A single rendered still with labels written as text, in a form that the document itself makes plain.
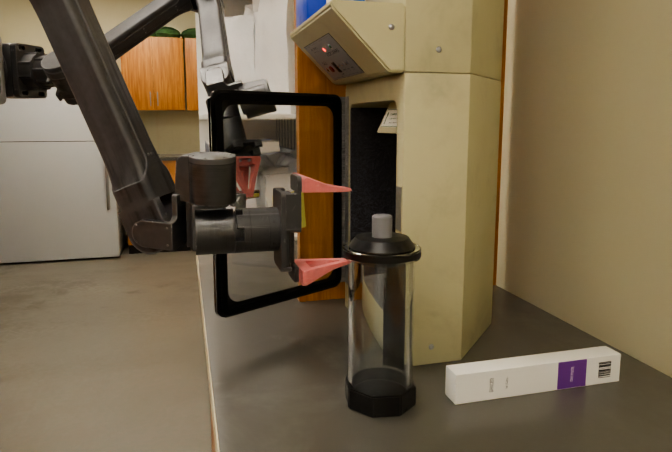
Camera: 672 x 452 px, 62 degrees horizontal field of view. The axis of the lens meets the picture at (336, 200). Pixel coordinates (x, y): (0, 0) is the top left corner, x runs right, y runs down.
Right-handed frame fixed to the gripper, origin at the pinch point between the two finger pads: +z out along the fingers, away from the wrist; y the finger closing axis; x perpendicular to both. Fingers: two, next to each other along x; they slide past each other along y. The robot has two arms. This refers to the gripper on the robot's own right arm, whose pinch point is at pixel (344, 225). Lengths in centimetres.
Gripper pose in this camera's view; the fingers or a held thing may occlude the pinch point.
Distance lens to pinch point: 75.4
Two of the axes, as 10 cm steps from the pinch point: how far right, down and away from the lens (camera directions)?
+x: -2.6, -1.2, 9.6
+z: 9.6, -0.3, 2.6
